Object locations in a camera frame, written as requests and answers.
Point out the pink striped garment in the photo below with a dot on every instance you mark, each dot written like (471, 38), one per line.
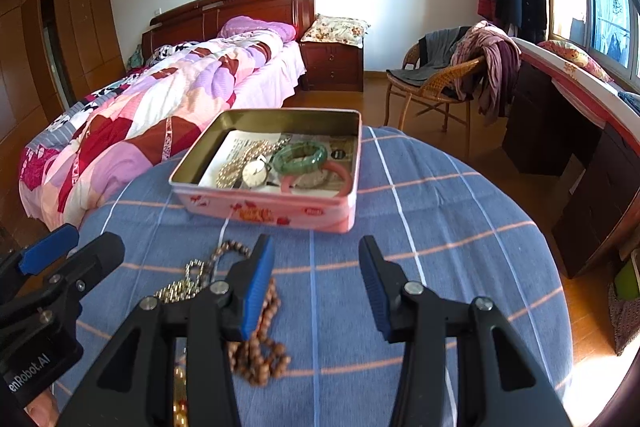
(492, 52)

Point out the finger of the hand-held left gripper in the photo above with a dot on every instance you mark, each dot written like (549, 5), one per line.
(85, 264)
(47, 248)

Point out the round wristwatch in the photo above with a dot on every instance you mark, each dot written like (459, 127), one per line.
(255, 174)

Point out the wicker chair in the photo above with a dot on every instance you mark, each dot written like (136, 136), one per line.
(435, 82)

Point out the patterned bag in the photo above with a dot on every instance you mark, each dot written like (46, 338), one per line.
(625, 322)

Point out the folded dark clothing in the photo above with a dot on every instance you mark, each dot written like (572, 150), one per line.
(631, 103)

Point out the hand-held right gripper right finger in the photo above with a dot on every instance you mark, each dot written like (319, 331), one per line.
(372, 292)

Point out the wooden wardrobe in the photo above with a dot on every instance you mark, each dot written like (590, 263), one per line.
(75, 32)

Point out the blue checkered cloth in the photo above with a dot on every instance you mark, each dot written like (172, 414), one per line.
(425, 217)

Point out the person's left hand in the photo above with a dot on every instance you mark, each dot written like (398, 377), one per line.
(42, 409)

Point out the pink bangle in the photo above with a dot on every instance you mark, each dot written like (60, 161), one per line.
(287, 185)

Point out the teal item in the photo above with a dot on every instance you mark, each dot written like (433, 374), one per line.
(135, 58)

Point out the black and white patterned cloth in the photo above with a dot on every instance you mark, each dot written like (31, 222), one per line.
(170, 52)

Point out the white and red mat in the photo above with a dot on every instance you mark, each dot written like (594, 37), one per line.
(575, 87)

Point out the pink floral tin box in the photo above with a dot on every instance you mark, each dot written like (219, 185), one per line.
(280, 213)

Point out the dark wooden desk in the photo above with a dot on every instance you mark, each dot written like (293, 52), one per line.
(545, 127)

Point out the floral cushion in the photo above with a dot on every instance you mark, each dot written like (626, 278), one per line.
(332, 29)

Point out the pink pillow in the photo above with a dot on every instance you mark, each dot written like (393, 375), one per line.
(255, 28)

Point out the wooden bed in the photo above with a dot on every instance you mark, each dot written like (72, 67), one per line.
(250, 9)

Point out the floral pillow with red edge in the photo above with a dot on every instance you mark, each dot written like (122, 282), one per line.
(575, 59)

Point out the pink patchwork quilt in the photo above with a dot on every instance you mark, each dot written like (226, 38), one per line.
(150, 107)

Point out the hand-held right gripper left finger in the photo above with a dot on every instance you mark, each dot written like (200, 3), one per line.
(257, 292)

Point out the wooden nightstand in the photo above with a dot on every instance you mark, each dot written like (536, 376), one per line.
(332, 67)

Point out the green container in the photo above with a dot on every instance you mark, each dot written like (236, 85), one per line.
(629, 279)

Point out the grey garment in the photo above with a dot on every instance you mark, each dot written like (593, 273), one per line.
(440, 44)

